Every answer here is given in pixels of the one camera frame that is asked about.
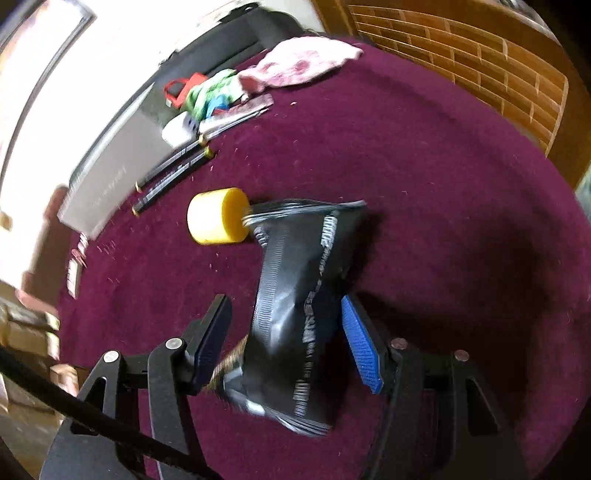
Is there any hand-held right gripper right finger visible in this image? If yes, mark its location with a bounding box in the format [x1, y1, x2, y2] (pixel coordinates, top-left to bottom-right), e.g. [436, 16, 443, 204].
[341, 294, 527, 480]

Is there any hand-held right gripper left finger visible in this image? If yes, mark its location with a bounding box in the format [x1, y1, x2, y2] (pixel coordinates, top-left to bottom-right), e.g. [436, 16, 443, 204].
[39, 294, 234, 480]

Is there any black foil packet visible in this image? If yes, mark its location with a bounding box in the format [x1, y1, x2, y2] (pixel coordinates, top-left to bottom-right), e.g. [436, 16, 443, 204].
[222, 198, 370, 437]

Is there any yellow plastic cylinder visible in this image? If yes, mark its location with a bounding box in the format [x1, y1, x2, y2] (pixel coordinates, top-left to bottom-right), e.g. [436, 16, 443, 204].
[187, 187, 250, 245]

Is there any white remote control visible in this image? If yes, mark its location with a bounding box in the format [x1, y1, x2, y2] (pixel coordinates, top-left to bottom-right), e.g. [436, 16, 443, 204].
[67, 258, 85, 296]

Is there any black pen gold tip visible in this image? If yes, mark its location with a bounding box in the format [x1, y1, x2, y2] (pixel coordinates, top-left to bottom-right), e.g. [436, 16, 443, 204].
[131, 148, 214, 217]
[135, 137, 206, 192]

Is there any long silver box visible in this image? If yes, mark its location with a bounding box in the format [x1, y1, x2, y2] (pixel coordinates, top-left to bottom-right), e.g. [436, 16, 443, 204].
[58, 83, 179, 241]

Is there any small white box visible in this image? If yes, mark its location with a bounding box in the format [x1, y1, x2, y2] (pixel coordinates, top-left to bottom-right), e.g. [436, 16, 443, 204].
[161, 112, 201, 147]

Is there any green cloth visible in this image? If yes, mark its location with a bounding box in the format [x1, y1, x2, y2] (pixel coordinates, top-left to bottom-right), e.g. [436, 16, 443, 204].
[185, 68, 246, 119]

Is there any pink cloth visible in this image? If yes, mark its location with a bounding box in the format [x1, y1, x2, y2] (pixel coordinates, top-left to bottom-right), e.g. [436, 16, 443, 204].
[238, 37, 363, 93]

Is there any black leather sofa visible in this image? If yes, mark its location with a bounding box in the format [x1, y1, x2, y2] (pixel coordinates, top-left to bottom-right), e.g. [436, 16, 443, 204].
[157, 4, 324, 88]

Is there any black cable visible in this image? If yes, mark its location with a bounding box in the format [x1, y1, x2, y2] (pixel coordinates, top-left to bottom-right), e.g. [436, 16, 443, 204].
[0, 346, 222, 480]

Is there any red handled bag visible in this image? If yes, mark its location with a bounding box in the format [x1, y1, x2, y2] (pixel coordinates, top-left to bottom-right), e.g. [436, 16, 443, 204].
[165, 73, 205, 110]

